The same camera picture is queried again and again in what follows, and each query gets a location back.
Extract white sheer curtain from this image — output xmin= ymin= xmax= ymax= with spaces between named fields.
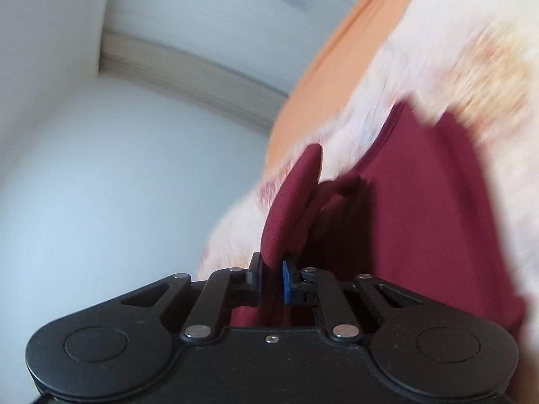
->
xmin=100 ymin=0 xmax=351 ymax=131

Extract orange bed sheet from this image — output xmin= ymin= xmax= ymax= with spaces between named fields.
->
xmin=263 ymin=0 xmax=411 ymax=176

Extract floral beige blanket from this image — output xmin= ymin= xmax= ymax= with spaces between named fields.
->
xmin=198 ymin=0 xmax=538 ymax=403

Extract maroon knit garment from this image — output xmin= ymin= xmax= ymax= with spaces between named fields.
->
xmin=231 ymin=102 xmax=526 ymax=336

